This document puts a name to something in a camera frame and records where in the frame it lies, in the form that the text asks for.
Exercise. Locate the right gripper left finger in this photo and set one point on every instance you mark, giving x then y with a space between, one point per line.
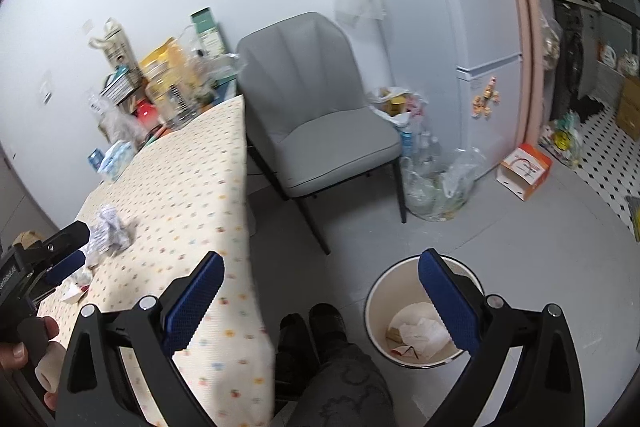
95 389

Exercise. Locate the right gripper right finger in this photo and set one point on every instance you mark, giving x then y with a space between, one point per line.
546 388

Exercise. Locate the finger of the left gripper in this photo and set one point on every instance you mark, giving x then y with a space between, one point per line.
65 268
60 245

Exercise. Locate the printed paper ball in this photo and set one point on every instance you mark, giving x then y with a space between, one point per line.
108 236

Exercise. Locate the white face mask pile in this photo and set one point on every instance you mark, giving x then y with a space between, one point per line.
418 330

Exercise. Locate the white trash bin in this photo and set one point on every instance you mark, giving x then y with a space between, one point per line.
399 286

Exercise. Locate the blue drink can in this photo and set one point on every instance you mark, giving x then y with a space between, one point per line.
95 159

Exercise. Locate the blue white tissue pack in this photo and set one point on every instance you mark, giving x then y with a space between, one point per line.
116 160

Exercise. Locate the clear plastic bag left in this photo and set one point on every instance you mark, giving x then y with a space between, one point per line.
114 123

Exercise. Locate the clear plastic bag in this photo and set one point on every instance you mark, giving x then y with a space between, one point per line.
214 75
114 123

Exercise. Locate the floral cream tablecloth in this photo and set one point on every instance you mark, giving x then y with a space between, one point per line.
184 196

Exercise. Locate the red round container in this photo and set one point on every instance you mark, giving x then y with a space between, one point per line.
147 114

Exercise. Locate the large clear water jug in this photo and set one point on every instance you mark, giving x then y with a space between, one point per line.
178 111

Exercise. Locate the yellow snack bag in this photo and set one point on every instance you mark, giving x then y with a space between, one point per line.
164 68

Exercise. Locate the white paper tote bag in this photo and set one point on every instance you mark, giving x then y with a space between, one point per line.
118 51

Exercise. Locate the clear plastic bag right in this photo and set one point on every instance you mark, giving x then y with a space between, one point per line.
214 75

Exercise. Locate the orange white cardboard box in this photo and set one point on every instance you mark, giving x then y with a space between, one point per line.
523 171

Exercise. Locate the person's dark trouser leg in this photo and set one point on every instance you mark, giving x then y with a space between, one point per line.
331 381

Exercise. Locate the plastic bag on floor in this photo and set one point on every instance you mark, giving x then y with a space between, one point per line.
436 189

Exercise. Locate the green box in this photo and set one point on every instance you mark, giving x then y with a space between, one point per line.
208 32

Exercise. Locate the grey upholstered chair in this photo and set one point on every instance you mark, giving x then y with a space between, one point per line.
312 128

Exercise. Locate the brown cardboard box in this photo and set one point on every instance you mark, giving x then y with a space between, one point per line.
628 112

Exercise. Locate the bag of items by fridge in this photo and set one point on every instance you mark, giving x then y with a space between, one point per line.
404 109

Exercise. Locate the white refrigerator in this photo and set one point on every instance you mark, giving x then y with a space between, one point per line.
465 57

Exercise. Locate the white wall switch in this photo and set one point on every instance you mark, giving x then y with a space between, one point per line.
46 88

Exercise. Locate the black wire basket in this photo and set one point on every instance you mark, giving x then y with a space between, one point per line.
120 85

